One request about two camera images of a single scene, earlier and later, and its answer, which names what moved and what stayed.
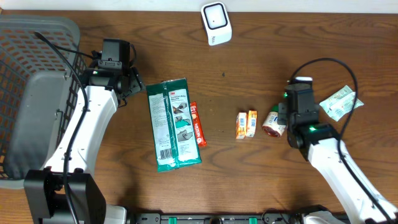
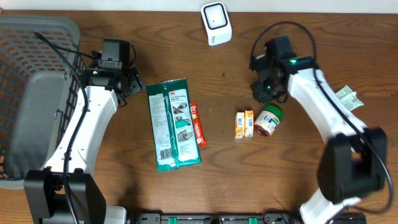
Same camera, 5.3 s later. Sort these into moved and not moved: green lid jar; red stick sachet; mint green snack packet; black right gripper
Moved: black right gripper; green lid jar
Not moved: red stick sachet; mint green snack packet
